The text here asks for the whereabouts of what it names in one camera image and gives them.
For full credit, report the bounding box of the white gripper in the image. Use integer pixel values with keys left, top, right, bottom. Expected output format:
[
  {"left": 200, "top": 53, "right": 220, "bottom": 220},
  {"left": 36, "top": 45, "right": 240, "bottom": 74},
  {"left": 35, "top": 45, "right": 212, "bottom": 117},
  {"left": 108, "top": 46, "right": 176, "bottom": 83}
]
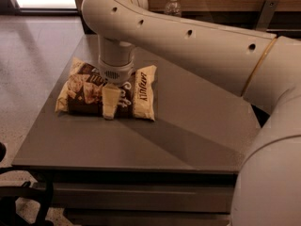
[{"left": 98, "top": 58, "right": 134, "bottom": 120}]

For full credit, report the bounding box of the brown chip bag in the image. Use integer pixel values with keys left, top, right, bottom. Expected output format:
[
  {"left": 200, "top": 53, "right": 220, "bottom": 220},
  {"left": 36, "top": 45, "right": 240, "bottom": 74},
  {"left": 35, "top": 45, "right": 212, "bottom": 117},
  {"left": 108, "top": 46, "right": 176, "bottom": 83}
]
[{"left": 55, "top": 57, "right": 157, "bottom": 121}]

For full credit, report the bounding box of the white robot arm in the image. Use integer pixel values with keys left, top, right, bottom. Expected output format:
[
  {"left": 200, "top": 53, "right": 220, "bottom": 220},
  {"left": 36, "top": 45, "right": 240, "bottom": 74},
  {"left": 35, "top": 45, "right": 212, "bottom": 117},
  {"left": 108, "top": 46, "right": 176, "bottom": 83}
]
[{"left": 82, "top": 0, "right": 301, "bottom": 226}]

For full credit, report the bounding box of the grey table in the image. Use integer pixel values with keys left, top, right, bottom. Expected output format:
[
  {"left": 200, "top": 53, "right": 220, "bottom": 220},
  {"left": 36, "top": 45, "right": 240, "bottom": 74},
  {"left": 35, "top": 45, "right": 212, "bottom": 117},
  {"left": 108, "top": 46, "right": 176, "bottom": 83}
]
[{"left": 12, "top": 50, "right": 261, "bottom": 226}]

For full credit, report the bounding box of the clear plastic water bottle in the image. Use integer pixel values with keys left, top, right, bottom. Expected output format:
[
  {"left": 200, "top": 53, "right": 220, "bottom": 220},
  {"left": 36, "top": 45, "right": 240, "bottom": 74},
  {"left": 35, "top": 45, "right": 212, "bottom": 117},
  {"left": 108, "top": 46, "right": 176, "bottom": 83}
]
[{"left": 164, "top": 0, "right": 182, "bottom": 17}]

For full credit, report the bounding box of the black chair base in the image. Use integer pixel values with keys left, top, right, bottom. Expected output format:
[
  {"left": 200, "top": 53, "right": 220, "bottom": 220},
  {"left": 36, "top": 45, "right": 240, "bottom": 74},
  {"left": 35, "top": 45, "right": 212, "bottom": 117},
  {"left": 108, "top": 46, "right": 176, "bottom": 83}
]
[{"left": 0, "top": 141, "right": 55, "bottom": 226}]

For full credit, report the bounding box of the right metal wall bracket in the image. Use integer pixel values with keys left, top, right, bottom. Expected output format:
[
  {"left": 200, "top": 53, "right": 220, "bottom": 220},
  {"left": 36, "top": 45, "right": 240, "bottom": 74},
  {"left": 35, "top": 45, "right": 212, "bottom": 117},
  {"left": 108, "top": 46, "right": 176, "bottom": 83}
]
[{"left": 254, "top": 0, "right": 280, "bottom": 31}]

